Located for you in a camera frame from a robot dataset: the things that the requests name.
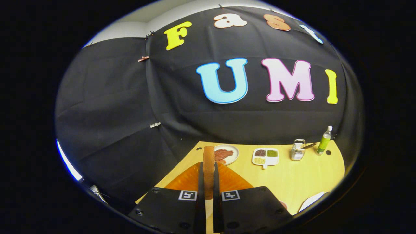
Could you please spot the pink plate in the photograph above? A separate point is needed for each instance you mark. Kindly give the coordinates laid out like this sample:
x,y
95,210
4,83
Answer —
x,y
283,204

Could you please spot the silver clip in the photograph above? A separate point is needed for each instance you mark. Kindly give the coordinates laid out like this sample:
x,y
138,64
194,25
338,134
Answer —
x,y
155,124

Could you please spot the computer monitor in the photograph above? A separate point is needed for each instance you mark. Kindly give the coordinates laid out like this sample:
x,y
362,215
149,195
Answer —
x,y
68,164

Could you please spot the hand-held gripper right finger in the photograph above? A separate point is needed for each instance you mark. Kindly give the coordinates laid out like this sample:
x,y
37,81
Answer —
x,y
217,211

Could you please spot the black backdrop cloth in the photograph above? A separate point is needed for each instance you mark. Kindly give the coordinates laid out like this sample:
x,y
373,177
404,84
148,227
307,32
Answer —
x,y
162,97

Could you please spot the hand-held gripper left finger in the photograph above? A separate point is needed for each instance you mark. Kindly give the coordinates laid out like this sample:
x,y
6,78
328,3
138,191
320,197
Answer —
x,y
200,208

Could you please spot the white plate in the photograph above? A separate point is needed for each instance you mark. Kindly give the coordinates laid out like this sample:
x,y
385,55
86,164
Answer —
x,y
310,201

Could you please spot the red meat slice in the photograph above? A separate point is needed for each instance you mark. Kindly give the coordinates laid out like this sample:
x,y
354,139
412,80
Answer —
x,y
224,153

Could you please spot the toasted bread slice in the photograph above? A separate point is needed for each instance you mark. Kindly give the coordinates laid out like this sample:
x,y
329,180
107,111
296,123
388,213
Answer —
x,y
209,169

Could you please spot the round grey plate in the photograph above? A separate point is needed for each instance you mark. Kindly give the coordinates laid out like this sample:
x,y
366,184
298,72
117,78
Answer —
x,y
234,159

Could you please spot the divided white bean dish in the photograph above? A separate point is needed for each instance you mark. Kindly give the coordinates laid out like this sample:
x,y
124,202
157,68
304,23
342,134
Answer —
x,y
273,161

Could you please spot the green label bottle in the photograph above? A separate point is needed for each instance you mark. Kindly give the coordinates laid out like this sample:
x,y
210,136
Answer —
x,y
324,143

